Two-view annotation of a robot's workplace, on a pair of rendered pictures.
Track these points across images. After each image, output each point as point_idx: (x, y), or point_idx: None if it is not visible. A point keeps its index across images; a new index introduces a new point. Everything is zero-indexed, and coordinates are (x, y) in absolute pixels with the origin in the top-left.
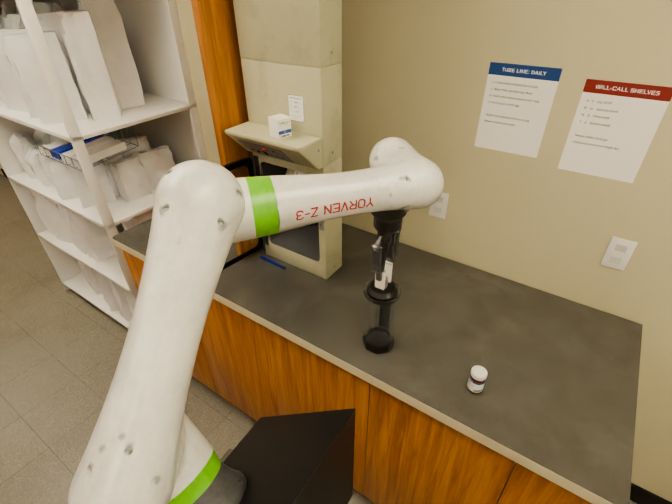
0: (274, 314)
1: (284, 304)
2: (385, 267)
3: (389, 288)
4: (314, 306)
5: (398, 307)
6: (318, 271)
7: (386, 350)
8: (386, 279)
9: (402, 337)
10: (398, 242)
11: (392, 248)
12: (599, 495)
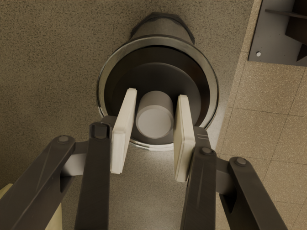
0: (180, 217)
1: (153, 216)
2: (127, 143)
3: (159, 80)
4: (133, 178)
5: (46, 42)
6: (57, 211)
7: (182, 19)
8: (159, 109)
9: (124, 2)
10: (10, 193)
11: (102, 205)
12: None
